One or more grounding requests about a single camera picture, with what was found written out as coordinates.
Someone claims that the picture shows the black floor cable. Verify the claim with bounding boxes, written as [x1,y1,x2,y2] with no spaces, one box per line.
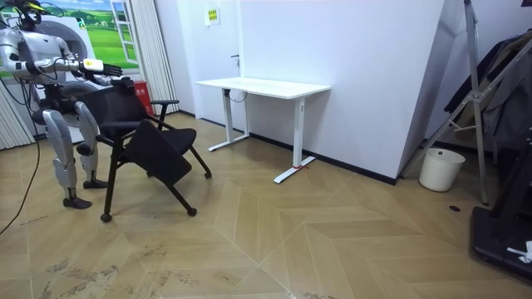
[0,76,42,236]

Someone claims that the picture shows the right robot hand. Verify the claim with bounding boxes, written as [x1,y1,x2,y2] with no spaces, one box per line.
[81,57,124,78]

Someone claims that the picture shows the red box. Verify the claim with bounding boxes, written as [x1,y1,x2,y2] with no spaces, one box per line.
[133,80,155,117]

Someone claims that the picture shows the black folding office chair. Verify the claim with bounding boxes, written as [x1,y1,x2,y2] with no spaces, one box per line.
[76,85,214,223]

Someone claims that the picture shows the black desk cable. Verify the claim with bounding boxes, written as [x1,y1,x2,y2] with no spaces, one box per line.
[224,88,249,104]

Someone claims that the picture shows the dark hanging clothes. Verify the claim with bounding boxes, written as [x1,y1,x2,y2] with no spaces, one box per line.
[443,29,532,153]

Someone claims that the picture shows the landscape window wall poster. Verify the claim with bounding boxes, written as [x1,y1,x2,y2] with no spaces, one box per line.
[40,0,140,78]

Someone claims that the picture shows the white door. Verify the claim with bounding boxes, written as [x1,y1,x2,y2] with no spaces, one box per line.
[179,0,244,130]

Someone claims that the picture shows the robot body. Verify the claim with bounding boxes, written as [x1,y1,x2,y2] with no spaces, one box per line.
[0,0,75,121]

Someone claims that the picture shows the white pleated curtain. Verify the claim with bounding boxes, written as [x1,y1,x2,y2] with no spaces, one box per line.
[0,81,37,152]
[129,0,180,116]

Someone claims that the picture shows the white plastic bucket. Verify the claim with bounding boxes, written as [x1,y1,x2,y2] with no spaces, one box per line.
[418,147,466,194]

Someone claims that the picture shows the white washing machine tower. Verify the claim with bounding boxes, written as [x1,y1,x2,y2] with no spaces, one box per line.
[0,15,103,145]

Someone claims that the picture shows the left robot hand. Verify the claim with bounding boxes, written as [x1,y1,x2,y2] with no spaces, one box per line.
[109,76,136,94]

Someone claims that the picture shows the black stand base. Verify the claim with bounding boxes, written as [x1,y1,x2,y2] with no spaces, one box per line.
[470,131,532,280]

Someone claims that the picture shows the white standing desk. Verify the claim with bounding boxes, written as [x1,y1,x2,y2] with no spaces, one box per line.
[195,76,333,185]

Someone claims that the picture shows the yellow and white door sign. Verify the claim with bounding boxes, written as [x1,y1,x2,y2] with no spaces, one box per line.
[204,3,222,27]

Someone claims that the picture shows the robot legs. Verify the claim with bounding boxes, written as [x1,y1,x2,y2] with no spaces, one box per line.
[32,98,110,210]

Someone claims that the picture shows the silver metal stand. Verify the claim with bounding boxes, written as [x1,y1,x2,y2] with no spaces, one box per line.
[398,0,532,207]

